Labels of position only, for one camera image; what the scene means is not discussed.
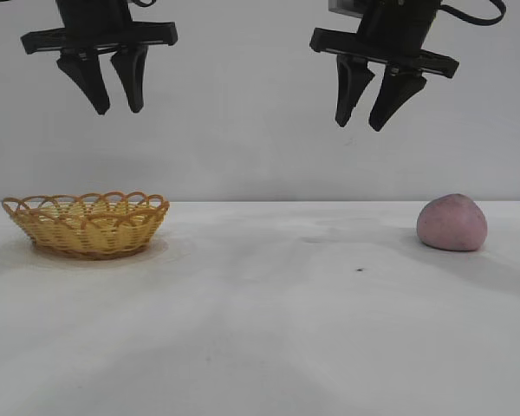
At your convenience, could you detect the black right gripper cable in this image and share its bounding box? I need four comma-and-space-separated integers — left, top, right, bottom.
438, 0, 507, 27

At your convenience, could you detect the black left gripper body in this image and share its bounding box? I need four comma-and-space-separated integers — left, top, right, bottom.
20, 0, 179, 56

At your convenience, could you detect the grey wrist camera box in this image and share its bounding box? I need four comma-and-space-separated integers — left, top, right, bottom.
328, 0, 376, 19

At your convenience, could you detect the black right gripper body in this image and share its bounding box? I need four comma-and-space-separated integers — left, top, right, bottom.
309, 0, 460, 81

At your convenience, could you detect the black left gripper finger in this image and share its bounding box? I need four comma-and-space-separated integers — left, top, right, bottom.
55, 50, 112, 116
109, 42, 150, 114

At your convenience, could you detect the yellow woven wicker basket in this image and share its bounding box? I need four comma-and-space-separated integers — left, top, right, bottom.
1, 189, 171, 262

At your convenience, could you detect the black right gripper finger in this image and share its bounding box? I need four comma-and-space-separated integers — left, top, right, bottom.
335, 53, 377, 128
367, 65, 429, 133

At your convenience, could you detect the pink peach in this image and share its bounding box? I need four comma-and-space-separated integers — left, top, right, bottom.
416, 192, 489, 253

